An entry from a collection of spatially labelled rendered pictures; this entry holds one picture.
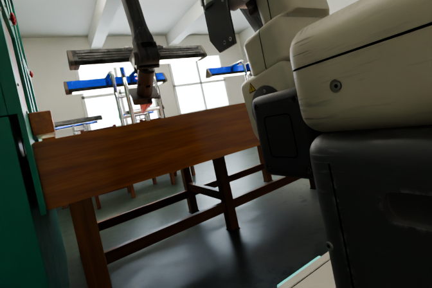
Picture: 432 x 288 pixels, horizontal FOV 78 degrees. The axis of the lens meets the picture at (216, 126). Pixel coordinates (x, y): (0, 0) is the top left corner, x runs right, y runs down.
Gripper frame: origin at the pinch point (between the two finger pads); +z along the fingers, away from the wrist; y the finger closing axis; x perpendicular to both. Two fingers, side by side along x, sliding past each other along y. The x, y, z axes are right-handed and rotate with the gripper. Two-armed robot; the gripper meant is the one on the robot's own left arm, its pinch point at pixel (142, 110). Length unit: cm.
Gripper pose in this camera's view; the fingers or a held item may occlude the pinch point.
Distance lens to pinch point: 107.9
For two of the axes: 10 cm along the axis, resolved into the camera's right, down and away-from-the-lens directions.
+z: -2.5, 7.1, 6.6
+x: 4.8, 6.8, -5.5
